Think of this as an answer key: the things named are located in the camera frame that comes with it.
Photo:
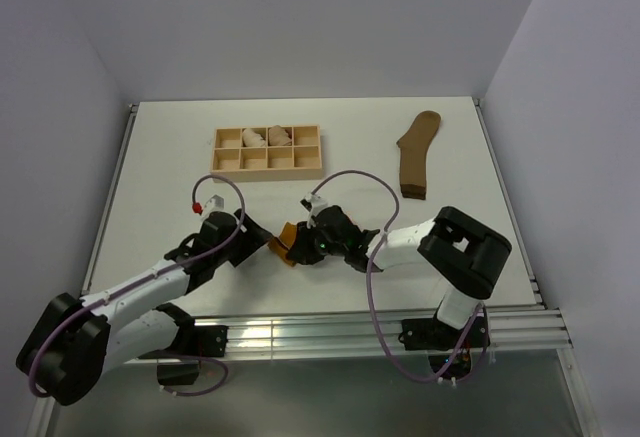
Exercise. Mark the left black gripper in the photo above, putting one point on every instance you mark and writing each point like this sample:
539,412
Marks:
251,239

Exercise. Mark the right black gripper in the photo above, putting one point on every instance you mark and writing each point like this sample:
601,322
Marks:
301,251

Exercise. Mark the mustard yellow sock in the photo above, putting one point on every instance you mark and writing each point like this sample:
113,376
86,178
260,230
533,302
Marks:
280,245

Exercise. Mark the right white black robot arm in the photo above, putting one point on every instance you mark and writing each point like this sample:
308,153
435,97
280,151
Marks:
469,255

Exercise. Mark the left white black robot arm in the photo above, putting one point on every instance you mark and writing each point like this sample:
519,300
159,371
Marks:
79,339

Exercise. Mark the wooden compartment tray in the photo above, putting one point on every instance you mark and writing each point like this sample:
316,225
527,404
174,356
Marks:
303,160

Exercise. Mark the beige rolled sock left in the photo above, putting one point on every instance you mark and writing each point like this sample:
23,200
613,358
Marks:
253,139

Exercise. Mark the beige rolled sock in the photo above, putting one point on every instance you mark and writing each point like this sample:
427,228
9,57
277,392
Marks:
278,137
253,139

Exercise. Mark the beige rolled sock right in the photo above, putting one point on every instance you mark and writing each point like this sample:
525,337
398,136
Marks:
278,137

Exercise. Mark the brown sock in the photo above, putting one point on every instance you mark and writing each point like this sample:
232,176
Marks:
414,146

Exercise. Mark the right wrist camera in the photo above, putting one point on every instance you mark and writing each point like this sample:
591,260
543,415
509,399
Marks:
314,204

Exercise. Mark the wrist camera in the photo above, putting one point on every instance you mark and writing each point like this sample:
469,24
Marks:
213,204
314,204

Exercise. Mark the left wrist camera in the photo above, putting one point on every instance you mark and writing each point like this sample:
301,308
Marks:
213,204

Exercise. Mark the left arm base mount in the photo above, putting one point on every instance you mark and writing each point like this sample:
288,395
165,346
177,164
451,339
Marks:
193,346

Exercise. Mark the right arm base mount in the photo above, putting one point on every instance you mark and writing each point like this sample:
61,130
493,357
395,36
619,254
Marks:
428,334

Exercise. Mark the aluminium rail frame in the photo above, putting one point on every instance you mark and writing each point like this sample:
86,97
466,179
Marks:
273,311

